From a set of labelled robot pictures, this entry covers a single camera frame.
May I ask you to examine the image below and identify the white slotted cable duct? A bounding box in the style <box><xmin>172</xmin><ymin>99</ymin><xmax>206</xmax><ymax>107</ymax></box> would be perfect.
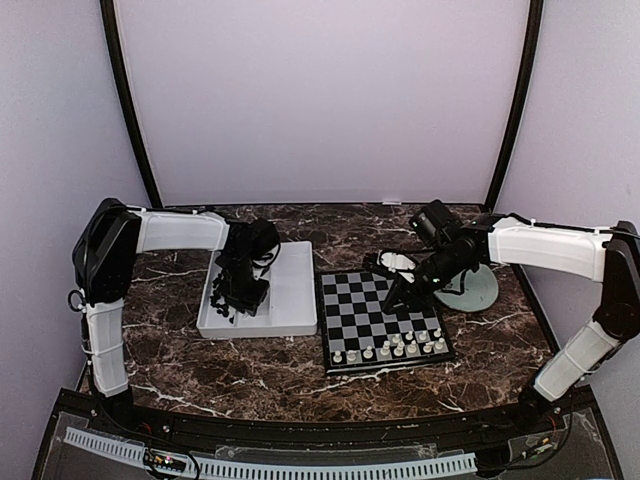
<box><xmin>63</xmin><ymin>427</ymin><xmax>477</xmax><ymax>479</ymax></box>

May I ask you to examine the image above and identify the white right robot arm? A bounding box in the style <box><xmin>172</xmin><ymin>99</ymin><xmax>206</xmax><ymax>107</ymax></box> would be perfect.
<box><xmin>375</xmin><ymin>203</ymin><xmax>639</xmax><ymax>434</ymax></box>

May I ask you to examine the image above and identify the black front rail base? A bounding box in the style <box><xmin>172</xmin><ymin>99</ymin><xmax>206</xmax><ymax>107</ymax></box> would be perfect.
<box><xmin>46</xmin><ymin>387</ymin><xmax>607</xmax><ymax>452</ymax></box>

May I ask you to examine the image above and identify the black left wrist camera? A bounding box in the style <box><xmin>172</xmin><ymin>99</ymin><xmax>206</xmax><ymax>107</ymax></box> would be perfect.
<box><xmin>249</xmin><ymin>218</ymin><xmax>281</xmax><ymax>264</ymax></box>

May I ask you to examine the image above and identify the white chess king piece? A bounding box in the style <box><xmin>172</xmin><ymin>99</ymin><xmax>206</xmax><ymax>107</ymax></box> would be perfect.
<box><xmin>392</xmin><ymin>342</ymin><xmax>405</xmax><ymax>358</ymax></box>

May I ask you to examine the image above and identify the pile of black chess pieces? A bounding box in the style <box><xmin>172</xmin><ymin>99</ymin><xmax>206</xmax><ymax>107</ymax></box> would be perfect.
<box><xmin>209</xmin><ymin>272</ymin><xmax>234</xmax><ymax>324</ymax></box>

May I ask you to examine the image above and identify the white plastic parts tray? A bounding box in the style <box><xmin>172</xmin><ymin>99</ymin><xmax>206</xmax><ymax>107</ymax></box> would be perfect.
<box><xmin>196</xmin><ymin>241</ymin><xmax>318</xmax><ymax>339</ymax></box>

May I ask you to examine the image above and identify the light blue flower plate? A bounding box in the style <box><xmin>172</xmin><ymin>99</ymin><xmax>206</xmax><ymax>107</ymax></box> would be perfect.
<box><xmin>434</xmin><ymin>264</ymin><xmax>499</xmax><ymax>313</ymax></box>

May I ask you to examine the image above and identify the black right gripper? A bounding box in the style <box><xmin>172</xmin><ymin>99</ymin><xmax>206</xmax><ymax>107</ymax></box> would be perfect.
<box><xmin>383</xmin><ymin>242</ymin><xmax>471</xmax><ymax>314</ymax></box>

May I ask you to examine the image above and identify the black and grey chessboard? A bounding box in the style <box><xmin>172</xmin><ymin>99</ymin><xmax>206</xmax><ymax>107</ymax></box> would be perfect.
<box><xmin>316</xmin><ymin>270</ymin><xmax>455</xmax><ymax>375</ymax></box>

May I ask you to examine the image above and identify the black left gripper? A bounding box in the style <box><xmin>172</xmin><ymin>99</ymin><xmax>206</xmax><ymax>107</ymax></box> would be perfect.
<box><xmin>217</xmin><ymin>253</ymin><xmax>270</xmax><ymax>315</ymax></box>

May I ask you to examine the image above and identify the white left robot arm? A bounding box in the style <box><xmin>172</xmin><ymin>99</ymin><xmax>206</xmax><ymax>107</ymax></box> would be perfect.
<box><xmin>72</xmin><ymin>198</ymin><xmax>281</xmax><ymax>436</ymax></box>

